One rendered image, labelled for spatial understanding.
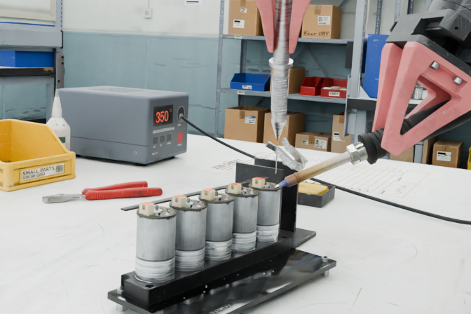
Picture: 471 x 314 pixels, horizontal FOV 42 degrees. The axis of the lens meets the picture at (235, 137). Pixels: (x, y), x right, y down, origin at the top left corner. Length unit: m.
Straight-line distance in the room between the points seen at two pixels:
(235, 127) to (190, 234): 4.60
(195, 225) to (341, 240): 0.20
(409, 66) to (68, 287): 0.28
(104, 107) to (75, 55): 5.70
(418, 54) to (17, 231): 0.36
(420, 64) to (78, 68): 6.12
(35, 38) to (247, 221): 3.10
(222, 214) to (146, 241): 0.06
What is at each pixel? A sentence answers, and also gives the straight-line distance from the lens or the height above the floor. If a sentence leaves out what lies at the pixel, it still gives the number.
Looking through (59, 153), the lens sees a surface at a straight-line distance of 0.77.
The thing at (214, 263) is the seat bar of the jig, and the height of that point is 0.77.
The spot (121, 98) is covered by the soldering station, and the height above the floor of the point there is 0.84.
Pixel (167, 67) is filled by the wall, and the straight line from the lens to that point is 5.83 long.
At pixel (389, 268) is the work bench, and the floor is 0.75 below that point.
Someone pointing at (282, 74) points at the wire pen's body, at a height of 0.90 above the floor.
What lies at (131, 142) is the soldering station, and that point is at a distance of 0.82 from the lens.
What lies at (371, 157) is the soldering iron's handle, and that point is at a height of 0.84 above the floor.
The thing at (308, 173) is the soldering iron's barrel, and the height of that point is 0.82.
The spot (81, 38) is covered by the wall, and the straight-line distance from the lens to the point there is 6.47.
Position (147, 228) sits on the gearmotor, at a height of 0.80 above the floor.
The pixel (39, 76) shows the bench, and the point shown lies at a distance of 3.61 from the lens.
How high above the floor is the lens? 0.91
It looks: 8 degrees down
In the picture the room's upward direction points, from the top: 3 degrees clockwise
